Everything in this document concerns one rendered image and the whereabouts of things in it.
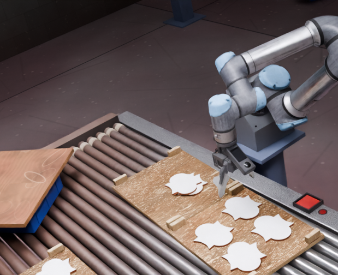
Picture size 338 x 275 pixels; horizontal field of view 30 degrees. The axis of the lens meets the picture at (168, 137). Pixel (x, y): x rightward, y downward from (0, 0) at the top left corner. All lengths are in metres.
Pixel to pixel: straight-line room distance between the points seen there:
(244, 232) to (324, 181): 1.84
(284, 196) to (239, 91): 0.47
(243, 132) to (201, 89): 2.60
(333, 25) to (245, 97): 0.39
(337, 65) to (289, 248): 0.63
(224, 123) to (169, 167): 0.58
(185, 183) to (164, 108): 2.71
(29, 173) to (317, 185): 1.94
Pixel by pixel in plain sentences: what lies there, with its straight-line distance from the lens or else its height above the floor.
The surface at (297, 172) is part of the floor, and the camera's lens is 4.04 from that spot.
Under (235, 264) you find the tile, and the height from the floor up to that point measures 0.94.
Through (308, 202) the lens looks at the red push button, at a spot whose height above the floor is 0.93.
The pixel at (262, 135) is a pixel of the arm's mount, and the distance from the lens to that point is 2.66.
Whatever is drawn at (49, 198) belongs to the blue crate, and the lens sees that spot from 2.56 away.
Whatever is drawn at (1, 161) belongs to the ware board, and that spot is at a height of 1.04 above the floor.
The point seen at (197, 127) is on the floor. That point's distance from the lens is 4.70.
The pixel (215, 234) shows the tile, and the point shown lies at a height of 0.94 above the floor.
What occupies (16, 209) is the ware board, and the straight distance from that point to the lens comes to 2.41.
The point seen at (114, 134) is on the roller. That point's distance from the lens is 2.95.
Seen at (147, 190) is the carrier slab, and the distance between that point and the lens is 2.46.
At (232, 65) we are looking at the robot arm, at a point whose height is 1.44.
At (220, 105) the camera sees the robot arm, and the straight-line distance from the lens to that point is 2.01.
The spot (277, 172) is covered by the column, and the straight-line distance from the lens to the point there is 2.80.
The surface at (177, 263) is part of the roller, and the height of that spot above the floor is 0.91.
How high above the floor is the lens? 2.31
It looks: 30 degrees down
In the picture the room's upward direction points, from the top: 13 degrees counter-clockwise
